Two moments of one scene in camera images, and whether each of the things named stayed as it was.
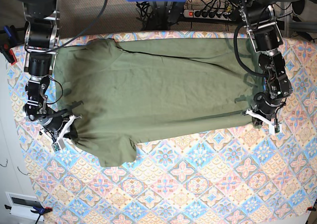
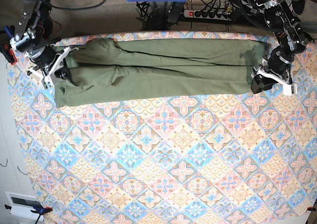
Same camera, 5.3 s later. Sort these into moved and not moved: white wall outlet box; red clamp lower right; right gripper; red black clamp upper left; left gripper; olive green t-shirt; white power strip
Moved: right gripper; left gripper; olive green t-shirt
Not moved: red black clamp upper left; red clamp lower right; white wall outlet box; white power strip
